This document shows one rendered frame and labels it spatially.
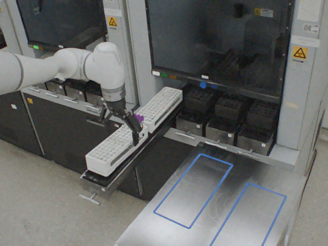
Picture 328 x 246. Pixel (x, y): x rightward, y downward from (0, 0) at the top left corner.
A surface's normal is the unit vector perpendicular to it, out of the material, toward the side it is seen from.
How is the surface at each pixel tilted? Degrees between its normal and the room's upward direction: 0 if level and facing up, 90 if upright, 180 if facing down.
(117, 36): 90
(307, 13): 90
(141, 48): 90
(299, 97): 90
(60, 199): 0
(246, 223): 0
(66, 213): 0
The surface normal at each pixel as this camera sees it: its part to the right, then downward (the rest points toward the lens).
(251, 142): -0.51, 0.55
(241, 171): -0.07, -0.80
